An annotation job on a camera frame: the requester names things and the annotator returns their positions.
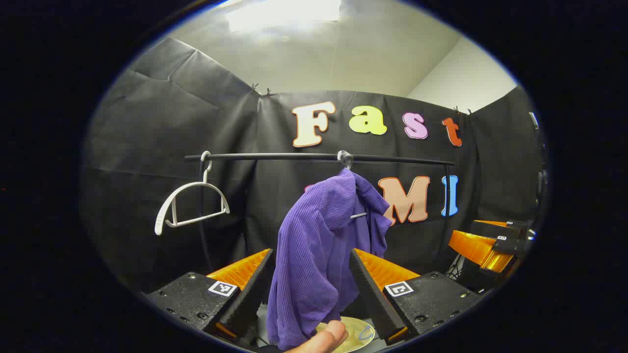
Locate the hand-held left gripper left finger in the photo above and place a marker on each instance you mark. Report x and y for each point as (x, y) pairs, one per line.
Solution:
(250, 294)

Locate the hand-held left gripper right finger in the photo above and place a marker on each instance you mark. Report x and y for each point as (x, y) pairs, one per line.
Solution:
(373, 294)

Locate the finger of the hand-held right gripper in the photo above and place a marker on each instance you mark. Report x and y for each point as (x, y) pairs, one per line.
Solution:
(495, 230)
(478, 250)

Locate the cream laundry hamper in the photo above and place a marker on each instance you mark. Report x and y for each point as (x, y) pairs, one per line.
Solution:
(355, 333)

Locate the purple ribbed shirt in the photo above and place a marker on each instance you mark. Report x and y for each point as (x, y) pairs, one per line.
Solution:
(314, 255)

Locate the white plastic hanger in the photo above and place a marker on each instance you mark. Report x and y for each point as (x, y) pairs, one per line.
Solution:
(160, 218)
(345, 158)

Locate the black clothes rack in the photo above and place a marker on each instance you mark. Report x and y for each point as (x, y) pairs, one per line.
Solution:
(274, 156)

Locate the black tripod stand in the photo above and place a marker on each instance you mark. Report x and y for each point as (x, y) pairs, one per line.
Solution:
(456, 268)

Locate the ceiling light panel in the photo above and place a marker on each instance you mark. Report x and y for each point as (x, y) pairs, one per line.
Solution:
(284, 14)

